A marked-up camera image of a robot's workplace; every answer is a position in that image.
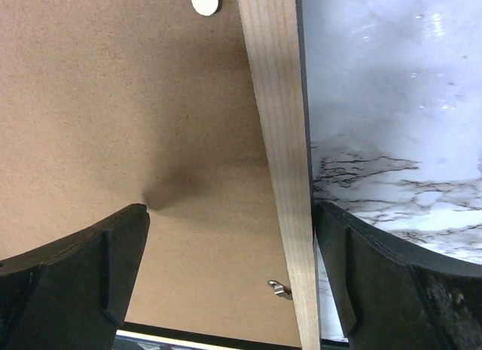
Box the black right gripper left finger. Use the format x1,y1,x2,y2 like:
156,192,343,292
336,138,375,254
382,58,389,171
1,203,150,349

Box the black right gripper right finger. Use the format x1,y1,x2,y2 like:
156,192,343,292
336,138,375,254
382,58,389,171
314,202,481,349

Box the brown fibreboard backing board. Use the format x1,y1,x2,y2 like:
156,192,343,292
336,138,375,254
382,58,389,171
1,0,300,349

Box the light wooden picture frame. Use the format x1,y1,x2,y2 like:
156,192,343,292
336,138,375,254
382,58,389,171
114,0,321,349

